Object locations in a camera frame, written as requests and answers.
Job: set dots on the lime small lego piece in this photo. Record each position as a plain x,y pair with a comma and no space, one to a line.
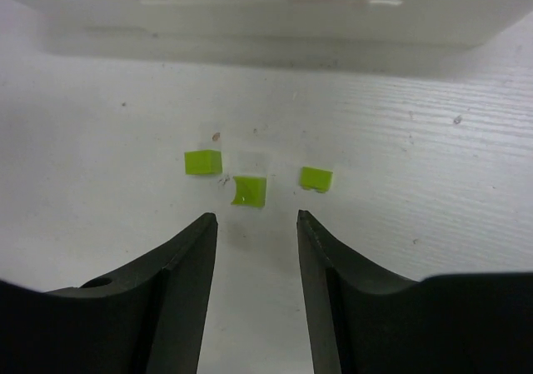
316,179
203,162
250,191

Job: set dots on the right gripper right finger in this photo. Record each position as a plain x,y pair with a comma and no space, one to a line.
363,318

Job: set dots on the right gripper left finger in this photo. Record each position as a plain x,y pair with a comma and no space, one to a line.
147,316

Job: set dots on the white three-compartment tray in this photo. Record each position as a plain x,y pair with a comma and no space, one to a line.
434,22

